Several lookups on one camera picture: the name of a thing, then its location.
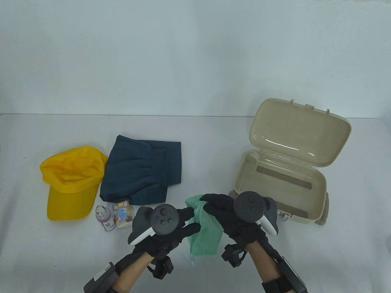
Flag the person's right forearm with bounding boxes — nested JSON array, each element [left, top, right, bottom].
[[249, 243, 287, 293]]

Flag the green mesh pouch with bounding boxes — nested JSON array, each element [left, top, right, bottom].
[[185, 194, 223, 265]]

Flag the yellow cap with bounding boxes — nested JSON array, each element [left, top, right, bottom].
[[40, 146, 108, 221]]

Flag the person's left hand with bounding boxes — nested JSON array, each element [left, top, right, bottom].
[[116, 208, 202, 269]]

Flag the black right wrist strap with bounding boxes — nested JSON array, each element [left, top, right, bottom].
[[261, 278, 291, 293]]

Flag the beige hard-shell suitcase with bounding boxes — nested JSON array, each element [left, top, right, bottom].
[[228, 98, 352, 226]]

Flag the small purple bottle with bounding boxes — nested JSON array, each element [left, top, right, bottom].
[[95, 205, 116, 232]]

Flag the grey right hand controller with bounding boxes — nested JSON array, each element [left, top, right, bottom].
[[234, 191, 279, 236]]

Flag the grey hand controller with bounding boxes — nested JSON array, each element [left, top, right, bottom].
[[234, 191, 279, 236], [128, 204, 181, 245]]

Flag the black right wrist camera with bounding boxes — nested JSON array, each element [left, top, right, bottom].
[[221, 243, 247, 268]]

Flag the black wrist box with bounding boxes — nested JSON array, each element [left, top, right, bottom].
[[83, 262, 121, 293], [280, 256, 307, 293]]

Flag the black right wrist box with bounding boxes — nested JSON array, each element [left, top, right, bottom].
[[280, 256, 307, 293]]

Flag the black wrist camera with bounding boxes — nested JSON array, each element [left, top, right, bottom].
[[148, 256, 174, 280], [221, 243, 247, 268]]

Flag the folded dark teal shorts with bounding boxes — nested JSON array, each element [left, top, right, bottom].
[[100, 135, 182, 205]]

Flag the grey left hand controller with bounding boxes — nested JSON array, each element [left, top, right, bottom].
[[128, 204, 181, 245]]

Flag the black left wrist box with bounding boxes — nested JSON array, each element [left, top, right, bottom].
[[83, 262, 121, 293]]

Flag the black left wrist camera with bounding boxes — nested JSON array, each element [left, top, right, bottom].
[[148, 256, 174, 280]]

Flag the person's right hand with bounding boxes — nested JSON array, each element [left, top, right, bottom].
[[200, 193, 275, 254]]

